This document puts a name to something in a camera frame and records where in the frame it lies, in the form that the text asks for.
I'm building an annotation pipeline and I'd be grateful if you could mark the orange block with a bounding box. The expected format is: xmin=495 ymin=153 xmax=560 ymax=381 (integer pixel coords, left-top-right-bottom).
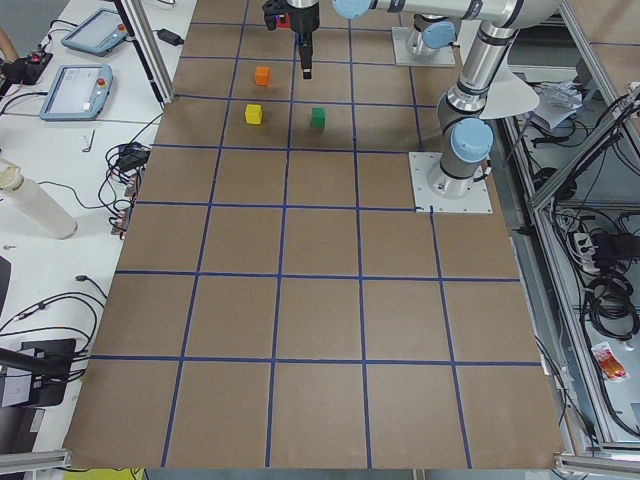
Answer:
xmin=254 ymin=65 xmax=271 ymax=87

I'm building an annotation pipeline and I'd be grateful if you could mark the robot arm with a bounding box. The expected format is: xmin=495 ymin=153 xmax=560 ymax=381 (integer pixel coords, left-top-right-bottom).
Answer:
xmin=405 ymin=14 xmax=456 ymax=57
xmin=332 ymin=1 xmax=559 ymax=200

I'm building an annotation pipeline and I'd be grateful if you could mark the allen key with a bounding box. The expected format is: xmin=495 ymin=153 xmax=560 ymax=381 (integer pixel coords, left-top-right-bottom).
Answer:
xmin=82 ymin=130 xmax=96 ymax=153

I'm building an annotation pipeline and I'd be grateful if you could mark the black camera stand base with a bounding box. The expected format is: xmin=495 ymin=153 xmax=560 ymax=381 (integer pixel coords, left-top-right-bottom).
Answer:
xmin=1 ymin=339 xmax=76 ymax=407

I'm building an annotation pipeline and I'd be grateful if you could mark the near teach pendant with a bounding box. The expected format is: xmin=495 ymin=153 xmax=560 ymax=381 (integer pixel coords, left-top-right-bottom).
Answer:
xmin=39 ymin=64 xmax=113 ymax=121

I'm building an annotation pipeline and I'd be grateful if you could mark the black power adapter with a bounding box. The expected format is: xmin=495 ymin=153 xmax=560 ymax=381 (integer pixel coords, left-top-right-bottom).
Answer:
xmin=156 ymin=28 xmax=184 ymax=46

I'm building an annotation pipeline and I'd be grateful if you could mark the aluminium frame post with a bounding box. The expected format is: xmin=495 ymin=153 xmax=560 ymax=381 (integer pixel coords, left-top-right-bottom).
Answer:
xmin=113 ymin=0 xmax=175 ymax=105

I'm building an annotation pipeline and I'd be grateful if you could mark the green block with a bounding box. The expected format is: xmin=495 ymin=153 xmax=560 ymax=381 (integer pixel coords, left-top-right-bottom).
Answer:
xmin=310 ymin=107 xmax=326 ymax=129

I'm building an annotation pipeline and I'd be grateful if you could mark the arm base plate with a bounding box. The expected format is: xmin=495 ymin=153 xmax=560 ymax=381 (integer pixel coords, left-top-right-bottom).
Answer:
xmin=408 ymin=152 xmax=493 ymax=215
xmin=391 ymin=27 xmax=456 ymax=68

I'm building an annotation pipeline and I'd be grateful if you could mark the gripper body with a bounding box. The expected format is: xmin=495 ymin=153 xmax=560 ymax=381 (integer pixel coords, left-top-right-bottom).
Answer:
xmin=286 ymin=0 xmax=320 ymax=35

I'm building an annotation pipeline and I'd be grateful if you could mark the white cardboard tube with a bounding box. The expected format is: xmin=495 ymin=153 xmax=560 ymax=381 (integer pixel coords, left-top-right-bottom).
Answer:
xmin=1 ymin=159 xmax=78 ymax=239

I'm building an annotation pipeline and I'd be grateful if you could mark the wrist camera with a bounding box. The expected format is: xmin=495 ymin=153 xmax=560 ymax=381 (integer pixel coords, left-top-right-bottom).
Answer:
xmin=262 ymin=0 xmax=288 ymax=31

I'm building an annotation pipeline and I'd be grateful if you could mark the yellow block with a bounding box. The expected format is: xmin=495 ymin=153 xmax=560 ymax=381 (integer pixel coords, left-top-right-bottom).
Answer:
xmin=244 ymin=104 xmax=263 ymax=125

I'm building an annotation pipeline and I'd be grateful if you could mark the far teach pendant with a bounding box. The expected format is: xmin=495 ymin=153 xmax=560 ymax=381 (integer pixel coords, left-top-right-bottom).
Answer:
xmin=61 ymin=8 xmax=128 ymax=56

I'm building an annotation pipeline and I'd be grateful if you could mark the teach pendant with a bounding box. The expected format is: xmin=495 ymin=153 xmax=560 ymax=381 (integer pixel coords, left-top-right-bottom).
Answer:
xmin=61 ymin=8 xmax=128 ymax=56
xmin=39 ymin=64 xmax=113 ymax=121

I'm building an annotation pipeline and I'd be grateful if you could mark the orange snack packet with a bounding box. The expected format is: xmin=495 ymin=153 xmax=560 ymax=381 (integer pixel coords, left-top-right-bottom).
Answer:
xmin=591 ymin=342 xmax=628 ymax=382

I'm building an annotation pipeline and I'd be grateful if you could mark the red block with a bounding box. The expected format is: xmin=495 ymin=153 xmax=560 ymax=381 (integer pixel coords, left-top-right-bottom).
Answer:
xmin=277 ymin=14 xmax=291 ymax=28

